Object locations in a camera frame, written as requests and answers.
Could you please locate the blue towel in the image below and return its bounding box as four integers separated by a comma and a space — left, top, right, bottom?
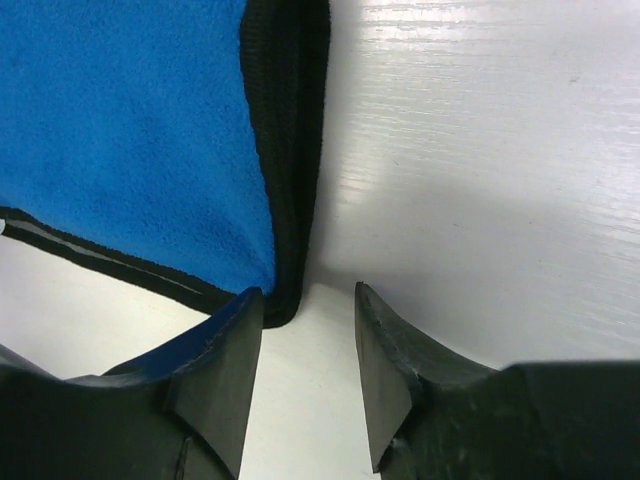
1, 1, 331, 328

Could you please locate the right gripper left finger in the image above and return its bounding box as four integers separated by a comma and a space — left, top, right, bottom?
1, 288, 263, 479

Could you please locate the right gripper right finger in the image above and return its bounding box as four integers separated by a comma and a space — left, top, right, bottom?
354, 283, 639, 479

